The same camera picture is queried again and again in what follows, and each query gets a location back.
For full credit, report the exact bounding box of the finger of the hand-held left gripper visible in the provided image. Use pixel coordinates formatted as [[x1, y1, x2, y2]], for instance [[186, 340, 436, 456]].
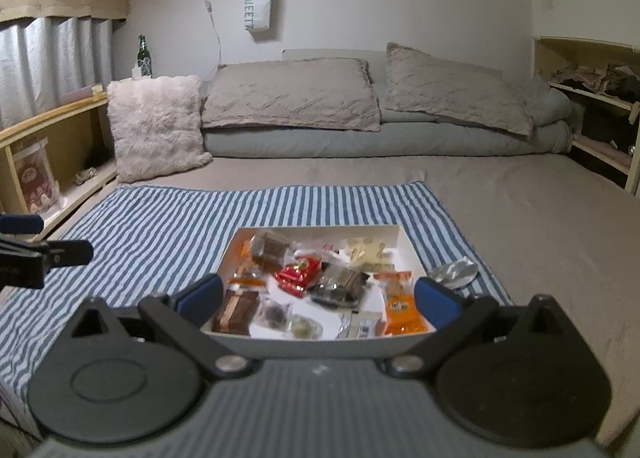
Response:
[[0, 239, 95, 269], [0, 214, 45, 235]]

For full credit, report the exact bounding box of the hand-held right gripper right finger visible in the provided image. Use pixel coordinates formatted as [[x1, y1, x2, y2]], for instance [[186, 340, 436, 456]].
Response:
[[387, 275, 576, 381]]

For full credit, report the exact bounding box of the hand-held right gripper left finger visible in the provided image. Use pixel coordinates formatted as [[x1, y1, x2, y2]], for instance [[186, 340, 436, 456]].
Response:
[[65, 272, 253, 381]]

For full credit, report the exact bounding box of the orange snack packet round logo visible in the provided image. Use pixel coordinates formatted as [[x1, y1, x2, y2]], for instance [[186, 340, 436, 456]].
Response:
[[372, 270, 431, 336]]

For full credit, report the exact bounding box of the brown snack packet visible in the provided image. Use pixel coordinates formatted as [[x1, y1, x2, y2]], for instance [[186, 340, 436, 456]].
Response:
[[211, 288, 261, 337]]

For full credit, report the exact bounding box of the small grey snack packet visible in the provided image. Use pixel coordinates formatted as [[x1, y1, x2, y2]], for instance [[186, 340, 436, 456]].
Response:
[[335, 312, 362, 339], [359, 312, 383, 339]]

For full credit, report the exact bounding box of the clear packet dark round snack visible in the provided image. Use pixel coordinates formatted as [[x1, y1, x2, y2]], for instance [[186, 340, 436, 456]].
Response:
[[252, 295, 293, 331]]

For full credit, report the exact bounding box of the small silver snack packet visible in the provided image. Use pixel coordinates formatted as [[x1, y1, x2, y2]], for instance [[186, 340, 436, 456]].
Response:
[[248, 232, 292, 275]]

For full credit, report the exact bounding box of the pale yellow snack packet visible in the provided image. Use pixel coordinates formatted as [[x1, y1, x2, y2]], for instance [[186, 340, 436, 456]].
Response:
[[342, 235, 396, 271]]

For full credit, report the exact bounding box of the dark silver snack packet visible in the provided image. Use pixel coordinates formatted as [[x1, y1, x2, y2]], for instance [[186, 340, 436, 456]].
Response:
[[309, 265, 372, 309]]

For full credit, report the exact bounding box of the red snack packet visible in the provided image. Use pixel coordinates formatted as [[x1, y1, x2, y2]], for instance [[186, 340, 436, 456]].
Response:
[[273, 240, 346, 297]]

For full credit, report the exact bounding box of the white cardboard box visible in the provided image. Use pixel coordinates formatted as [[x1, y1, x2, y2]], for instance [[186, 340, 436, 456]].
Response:
[[200, 224, 436, 359]]

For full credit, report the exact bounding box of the crumpled silver foil wrapper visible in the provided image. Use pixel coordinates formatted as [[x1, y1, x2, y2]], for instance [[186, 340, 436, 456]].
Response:
[[425, 257, 478, 291]]

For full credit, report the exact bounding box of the clear box with pink doll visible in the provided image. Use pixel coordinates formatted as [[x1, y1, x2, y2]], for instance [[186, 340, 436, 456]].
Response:
[[12, 137, 65, 219]]

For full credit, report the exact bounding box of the blue white striped cloth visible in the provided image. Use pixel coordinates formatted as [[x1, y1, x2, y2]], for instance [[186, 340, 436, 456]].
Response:
[[0, 180, 516, 391]]

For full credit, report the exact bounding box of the wooden bedside shelf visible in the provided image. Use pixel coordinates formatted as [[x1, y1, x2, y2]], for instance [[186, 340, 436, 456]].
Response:
[[0, 90, 121, 239]]

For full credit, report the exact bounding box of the pink flat box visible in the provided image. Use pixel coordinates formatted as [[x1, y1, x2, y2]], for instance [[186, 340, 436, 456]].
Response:
[[59, 84, 107, 102]]

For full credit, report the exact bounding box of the fluffy white pillow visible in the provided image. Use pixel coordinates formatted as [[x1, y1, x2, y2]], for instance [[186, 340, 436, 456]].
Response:
[[106, 74, 213, 185]]

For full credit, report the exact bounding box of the grey curtain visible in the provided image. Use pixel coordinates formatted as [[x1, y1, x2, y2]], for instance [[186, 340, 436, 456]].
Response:
[[0, 15, 116, 131]]

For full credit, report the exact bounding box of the folded grey duvet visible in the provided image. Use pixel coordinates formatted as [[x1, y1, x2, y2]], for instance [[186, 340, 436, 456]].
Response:
[[200, 72, 586, 157]]

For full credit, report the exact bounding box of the green glass bottle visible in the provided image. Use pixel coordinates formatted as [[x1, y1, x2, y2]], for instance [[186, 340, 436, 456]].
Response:
[[136, 34, 152, 76]]

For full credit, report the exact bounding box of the beige textured pillow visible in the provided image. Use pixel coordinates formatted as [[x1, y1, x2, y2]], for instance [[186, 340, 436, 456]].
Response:
[[385, 42, 535, 137], [200, 56, 382, 133]]

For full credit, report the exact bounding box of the pile of dark clothes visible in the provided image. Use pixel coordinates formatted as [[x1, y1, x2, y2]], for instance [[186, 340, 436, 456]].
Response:
[[580, 105, 640, 149]]

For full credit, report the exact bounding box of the pile of beige clothes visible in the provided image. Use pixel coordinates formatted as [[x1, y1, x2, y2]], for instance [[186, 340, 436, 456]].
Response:
[[550, 62, 640, 99]]

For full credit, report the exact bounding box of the white cable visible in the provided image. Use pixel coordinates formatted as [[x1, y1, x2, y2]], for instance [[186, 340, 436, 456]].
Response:
[[200, 0, 223, 78]]

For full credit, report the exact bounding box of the pale wooden wall shelf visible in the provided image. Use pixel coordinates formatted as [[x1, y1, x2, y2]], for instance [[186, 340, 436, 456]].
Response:
[[531, 35, 640, 196]]

